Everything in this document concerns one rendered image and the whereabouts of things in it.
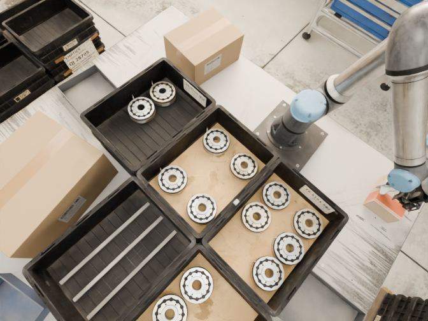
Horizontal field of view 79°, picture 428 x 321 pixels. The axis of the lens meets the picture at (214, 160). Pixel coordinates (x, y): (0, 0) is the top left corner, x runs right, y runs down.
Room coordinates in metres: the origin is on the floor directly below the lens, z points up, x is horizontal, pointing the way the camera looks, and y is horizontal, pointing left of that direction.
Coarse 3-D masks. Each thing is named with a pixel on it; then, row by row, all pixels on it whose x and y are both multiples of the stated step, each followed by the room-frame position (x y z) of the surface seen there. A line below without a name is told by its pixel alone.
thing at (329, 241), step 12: (288, 168) 0.36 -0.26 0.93; (240, 204) 0.20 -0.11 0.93; (336, 204) 0.27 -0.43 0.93; (228, 216) 0.16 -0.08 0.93; (216, 228) 0.12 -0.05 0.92; (336, 228) 0.19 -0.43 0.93; (204, 240) 0.07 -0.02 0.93; (216, 252) 0.04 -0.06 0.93; (324, 252) 0.11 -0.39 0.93; (228, 264) 0.02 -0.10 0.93; (312, 264) 0.07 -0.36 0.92; (300, 276) 0.03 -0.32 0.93; (288, 300) -0.04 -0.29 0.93; (276, 312) -0.08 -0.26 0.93
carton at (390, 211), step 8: (384, 176) 0.50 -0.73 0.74; (376, 184) 0.47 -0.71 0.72; (376, 192) 0.41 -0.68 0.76; (392, 192) 0.42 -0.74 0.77; (368, 200) 0.38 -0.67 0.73; (376, 200) 0.37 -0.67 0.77; (384, 200) 0.38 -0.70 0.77; (392, 200) 0.39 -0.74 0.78; (368, 208) 0.36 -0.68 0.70; (376, 208) 0.35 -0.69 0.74; (384, 208) 0.35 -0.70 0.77; (392, 208) 0.35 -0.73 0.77; (400, 208) 0.36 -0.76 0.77; (384, 216) 0.33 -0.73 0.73; (392, 216) 0.32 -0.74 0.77; (400, 216) 0.33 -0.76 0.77
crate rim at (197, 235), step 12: (216, 108) 0.54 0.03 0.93; (252, 132) 0.47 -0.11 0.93; (264, 144) 0.43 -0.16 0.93; (156, 156) 0.30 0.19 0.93; (276, 156) 0.40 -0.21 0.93; (144, 168) 0.25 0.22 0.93; (264, 168) 0.35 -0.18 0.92; (144, 180) 0.21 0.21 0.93; (252, 180) 0.29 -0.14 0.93; (156, 192) 0.19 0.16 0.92; (240, 192) 0.24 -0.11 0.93; (168, 204) 0.15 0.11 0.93; (228, 204) 0.19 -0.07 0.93; (180, 216) 0.13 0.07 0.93; (192, 228) 0.10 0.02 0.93; (204, 228) 0.11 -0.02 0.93
